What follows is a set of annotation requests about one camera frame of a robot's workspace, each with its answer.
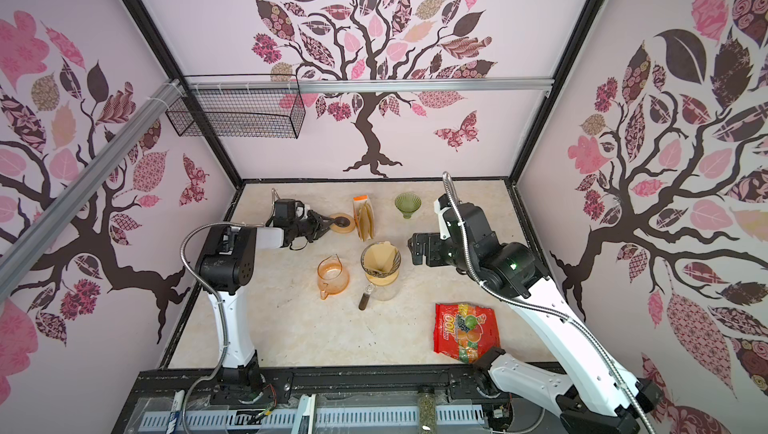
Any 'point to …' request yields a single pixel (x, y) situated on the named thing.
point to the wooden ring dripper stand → (343, 230)
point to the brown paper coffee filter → (380, 256)
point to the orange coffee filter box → (364, 217)
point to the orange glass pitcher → (333, 278)
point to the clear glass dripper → (394, 268)
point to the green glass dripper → (407, 203)
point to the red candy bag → (463, 331)
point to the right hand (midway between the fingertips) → (426, 238)
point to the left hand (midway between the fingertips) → (335, 221)
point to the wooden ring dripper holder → (382, 281)
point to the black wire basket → (242, 105)
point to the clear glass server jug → (379, 292)
